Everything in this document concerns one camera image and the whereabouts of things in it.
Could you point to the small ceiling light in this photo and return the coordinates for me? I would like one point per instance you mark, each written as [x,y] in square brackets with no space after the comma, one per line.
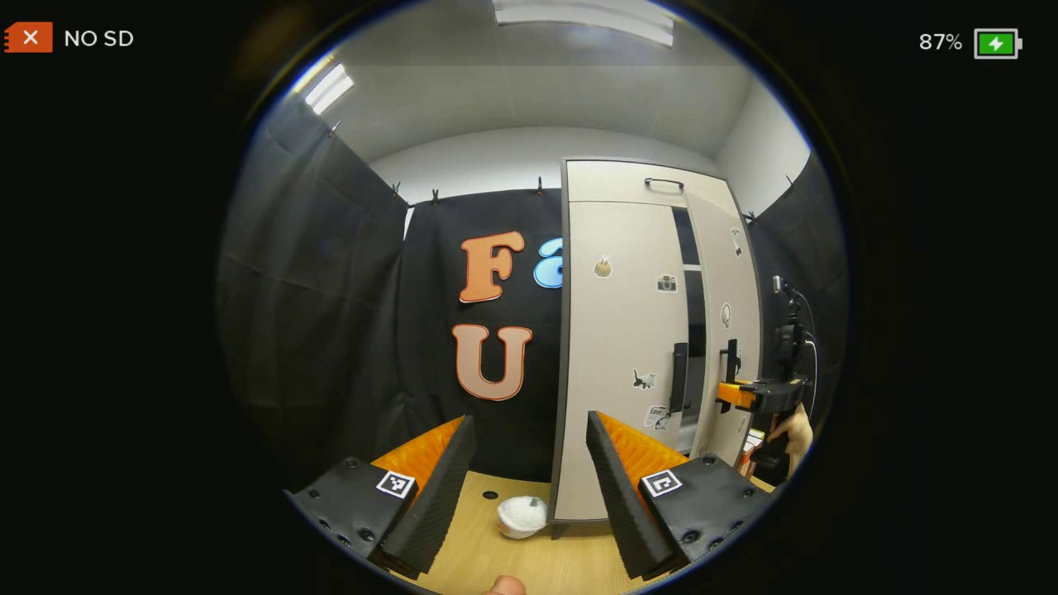
[329,88]

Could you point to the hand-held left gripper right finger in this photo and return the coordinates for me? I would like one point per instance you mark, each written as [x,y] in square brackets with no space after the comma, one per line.
[620,496]

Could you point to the long ceiling light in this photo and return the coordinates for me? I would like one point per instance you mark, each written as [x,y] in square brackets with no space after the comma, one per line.
[583,16]

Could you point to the grey cabinet door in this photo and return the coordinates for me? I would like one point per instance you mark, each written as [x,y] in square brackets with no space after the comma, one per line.
[740,281]
[620,330]

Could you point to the white bowl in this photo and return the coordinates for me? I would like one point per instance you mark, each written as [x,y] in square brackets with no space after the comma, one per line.
[522,516]

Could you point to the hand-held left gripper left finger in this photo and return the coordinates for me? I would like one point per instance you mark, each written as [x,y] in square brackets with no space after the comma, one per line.
[438,496]

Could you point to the grey double-door shoe cabinet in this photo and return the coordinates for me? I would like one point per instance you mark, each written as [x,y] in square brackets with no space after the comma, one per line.
[694,330]

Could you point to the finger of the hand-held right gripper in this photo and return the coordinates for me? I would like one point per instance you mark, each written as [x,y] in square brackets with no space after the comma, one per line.
[736,395]

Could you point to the black backdrop cloth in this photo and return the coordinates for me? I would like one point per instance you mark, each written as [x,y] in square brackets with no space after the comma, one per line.
[331,289]

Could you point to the grey cabinet drawer front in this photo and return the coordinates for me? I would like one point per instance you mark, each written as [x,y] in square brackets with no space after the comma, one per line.
[612,182]

